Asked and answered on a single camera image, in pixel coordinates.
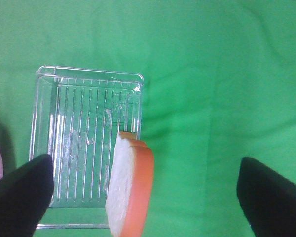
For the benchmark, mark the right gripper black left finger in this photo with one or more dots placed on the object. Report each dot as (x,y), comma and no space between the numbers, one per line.
(25,195)

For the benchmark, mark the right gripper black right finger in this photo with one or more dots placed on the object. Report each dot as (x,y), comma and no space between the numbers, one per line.
(267,199)

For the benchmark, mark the toy bread slice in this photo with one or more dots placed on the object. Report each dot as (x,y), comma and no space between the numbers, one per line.
(130,186)

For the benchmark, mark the right clear plastic tray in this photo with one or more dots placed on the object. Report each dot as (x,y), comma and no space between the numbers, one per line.
(77,116)

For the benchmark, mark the green tablecloth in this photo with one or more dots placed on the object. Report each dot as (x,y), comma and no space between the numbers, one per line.
(220,84)

